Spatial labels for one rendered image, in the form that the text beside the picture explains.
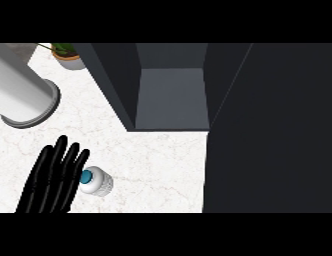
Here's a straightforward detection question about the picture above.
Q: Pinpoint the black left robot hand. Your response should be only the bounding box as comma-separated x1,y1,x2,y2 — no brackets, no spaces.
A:
15,134,91,214

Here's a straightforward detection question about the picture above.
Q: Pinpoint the white water bottle blue cap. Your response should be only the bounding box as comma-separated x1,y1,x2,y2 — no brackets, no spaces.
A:
78,165,115,198

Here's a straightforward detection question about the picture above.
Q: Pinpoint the dark grey cabinet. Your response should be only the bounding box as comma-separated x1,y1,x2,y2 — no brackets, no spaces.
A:
72,42,254,133

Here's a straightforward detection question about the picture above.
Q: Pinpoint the dark grey cabinet door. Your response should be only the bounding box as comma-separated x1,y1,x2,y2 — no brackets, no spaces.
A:
202,42,332,214

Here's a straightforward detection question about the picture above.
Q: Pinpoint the white cylindrical canister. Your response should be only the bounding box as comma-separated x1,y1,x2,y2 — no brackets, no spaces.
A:
0,42,63,130

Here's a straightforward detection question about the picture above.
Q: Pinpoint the potted green plant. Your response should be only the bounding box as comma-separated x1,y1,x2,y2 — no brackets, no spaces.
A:
37,42,88,71

